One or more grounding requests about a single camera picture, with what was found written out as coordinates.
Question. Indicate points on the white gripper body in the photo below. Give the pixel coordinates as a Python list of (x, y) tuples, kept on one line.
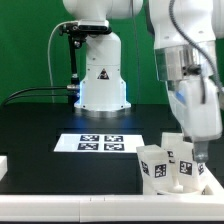
[(201, 121)]

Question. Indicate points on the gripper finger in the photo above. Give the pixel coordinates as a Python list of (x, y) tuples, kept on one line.
[(200, 151)]

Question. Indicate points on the white round stool seat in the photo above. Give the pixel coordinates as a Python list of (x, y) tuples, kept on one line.
[(180, 191)]

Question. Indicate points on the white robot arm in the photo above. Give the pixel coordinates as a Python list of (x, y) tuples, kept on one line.
[(185, 56)]

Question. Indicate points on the white sheet with tags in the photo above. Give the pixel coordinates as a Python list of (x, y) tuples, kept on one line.
[(98, 143)]

